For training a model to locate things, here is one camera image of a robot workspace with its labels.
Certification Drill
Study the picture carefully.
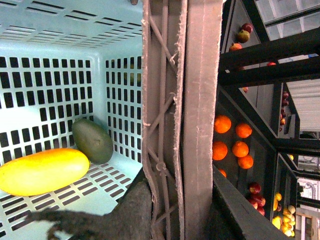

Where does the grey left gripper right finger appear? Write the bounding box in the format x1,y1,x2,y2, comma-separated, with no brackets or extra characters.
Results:
182,0,224,240

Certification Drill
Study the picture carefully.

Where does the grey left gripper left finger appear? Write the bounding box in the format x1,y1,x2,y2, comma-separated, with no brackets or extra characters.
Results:
141,0,188,240

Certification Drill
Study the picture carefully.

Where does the light teal plastic basket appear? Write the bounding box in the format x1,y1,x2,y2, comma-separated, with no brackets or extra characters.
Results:
0,0,143,240

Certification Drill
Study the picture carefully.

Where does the green avocado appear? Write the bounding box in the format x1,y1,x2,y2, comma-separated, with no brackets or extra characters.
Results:
71,118,114,165

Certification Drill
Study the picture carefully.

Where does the yellow mango front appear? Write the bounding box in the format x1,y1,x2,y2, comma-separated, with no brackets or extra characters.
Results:
0,148,90,197

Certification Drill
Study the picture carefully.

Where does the orange top left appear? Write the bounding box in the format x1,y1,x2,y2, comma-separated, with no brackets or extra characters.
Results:
214,115,232,134

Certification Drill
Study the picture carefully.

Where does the orange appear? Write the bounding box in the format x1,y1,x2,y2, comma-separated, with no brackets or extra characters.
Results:
212,141,228,161
232,141,249,158
214,115,232,134
237,154,254,170
235,123,253,139

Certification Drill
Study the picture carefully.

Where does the orange top right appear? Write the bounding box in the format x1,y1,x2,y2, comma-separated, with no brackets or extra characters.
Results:
235,123,253,139

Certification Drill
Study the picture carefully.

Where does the orange lower left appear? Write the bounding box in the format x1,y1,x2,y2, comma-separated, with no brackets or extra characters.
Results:
212,141,228,161

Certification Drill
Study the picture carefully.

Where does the orange middle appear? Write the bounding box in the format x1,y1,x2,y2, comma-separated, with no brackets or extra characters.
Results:
232,141,249,158

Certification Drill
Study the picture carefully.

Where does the orange lower right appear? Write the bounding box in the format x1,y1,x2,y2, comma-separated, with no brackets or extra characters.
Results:
237,154,254,170

